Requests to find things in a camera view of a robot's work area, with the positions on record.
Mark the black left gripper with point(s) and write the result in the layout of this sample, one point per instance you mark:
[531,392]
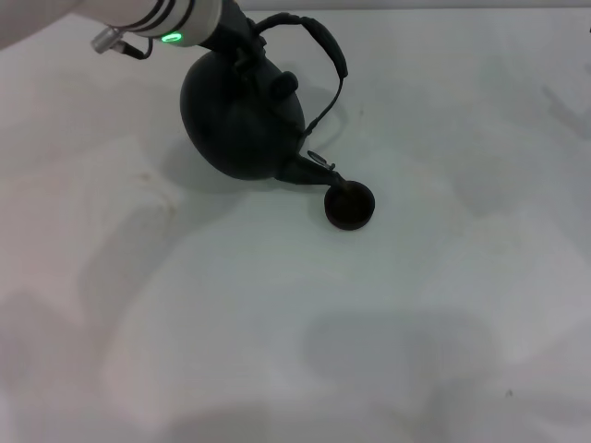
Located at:
[233,32]

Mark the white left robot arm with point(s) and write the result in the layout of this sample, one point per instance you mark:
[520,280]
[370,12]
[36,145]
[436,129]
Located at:
[194,14]

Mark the small dark teacup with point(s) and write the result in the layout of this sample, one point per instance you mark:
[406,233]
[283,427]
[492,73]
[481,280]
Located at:
[349,207]

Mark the black round teapot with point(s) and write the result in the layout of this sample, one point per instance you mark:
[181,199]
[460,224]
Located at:
[240,129]

